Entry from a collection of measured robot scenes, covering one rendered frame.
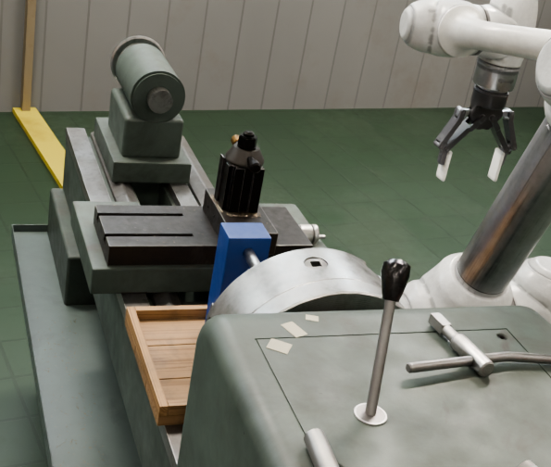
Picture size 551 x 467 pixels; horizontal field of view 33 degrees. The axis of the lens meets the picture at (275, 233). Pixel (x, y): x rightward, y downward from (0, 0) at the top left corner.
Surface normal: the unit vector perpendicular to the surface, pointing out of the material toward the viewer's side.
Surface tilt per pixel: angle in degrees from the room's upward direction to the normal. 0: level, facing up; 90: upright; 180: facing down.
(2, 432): 0
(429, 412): 0
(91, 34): 90
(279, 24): 90
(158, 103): 90
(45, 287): 0
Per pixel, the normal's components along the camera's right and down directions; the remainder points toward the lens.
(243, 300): -0.61, -0.57
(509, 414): 0.17, -0.88
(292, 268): -0.14, -0.84
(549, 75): -0.91, -0.09
